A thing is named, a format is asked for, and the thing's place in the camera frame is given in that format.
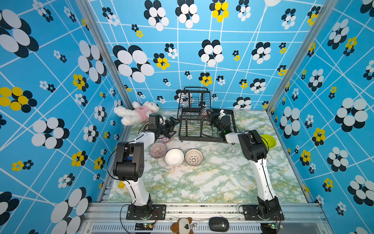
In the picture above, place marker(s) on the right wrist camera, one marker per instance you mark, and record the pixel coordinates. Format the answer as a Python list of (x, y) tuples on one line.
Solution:
[(222, 113)]

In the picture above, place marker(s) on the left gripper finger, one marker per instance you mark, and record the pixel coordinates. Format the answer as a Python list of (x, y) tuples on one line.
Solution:
[(172, 122), (169, 134)]

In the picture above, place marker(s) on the black computer mouse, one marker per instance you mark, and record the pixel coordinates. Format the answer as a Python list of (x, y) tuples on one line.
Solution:
[(218, 224)]

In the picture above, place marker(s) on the right circuit board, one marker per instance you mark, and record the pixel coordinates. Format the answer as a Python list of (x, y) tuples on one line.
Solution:
[(269, 228)]

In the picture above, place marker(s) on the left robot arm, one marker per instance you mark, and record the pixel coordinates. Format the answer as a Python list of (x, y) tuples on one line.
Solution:
[(129, 165)]

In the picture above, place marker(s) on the brown white patterned bowl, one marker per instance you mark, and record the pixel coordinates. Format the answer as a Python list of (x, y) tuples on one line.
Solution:
[(194, 157)]

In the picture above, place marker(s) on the pink striped bowl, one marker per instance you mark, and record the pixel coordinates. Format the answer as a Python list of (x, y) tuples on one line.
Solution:
[(158, 150)]

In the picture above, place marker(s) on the left circuit board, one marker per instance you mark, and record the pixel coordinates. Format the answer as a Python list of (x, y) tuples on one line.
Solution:
[(144, 226)]

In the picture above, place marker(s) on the red blue patterned bowl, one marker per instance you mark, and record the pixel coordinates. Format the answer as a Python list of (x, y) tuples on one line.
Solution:
[(163, 139)]

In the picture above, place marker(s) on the circuit board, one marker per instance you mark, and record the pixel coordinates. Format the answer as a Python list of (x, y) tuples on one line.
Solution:
[(269, 228), (144, 226)]

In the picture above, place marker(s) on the white plush toy pink shirt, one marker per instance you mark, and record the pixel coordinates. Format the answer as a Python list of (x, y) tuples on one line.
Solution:
[(140, 113)]

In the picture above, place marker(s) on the black wire dish rack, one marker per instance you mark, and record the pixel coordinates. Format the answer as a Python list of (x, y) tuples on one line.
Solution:
[(198, 120)]

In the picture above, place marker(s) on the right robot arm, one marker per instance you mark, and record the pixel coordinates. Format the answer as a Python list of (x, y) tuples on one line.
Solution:
[(255, 150)]

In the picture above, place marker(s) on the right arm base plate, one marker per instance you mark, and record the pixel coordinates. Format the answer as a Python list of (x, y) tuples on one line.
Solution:
[(249, 211)]

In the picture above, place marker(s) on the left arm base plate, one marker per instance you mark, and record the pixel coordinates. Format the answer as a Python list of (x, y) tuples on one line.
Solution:
[(159, 211)]

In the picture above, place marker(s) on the lime green bowl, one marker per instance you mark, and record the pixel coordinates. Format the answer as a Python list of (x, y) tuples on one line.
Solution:
[(269, 141)]

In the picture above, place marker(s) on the plain white bowl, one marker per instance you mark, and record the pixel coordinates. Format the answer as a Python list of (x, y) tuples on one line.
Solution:
[(174, 157)]

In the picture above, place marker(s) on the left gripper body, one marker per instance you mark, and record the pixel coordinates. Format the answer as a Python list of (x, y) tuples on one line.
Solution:
[(166, 127)]

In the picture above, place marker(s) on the yellow block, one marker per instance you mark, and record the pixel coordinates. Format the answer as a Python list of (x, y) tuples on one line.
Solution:
[(121, 185)]

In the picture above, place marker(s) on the brown plush dog toy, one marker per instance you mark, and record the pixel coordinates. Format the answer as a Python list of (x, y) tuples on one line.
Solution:
[(182, 226)]

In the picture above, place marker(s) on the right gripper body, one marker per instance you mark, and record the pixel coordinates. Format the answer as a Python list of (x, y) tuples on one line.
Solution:
[(215, 121)]

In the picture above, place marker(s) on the black white leaf bowl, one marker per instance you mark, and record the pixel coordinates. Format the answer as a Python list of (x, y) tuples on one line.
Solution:
[(205, 114)]

